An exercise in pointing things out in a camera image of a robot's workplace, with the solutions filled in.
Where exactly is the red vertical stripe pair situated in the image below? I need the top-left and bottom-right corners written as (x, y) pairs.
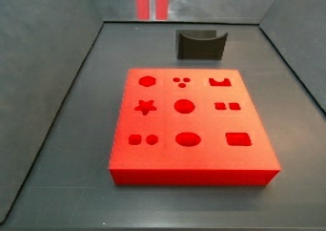
top-left (136, 0), bottom-right (170, 20)

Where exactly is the black curved foam holder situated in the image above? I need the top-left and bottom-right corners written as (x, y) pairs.
top-left (177, 30), bottom-right (229, 60)

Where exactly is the red foam shape board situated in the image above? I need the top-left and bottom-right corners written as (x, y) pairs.
top-left (109, 69), bottom-right (283, 185)

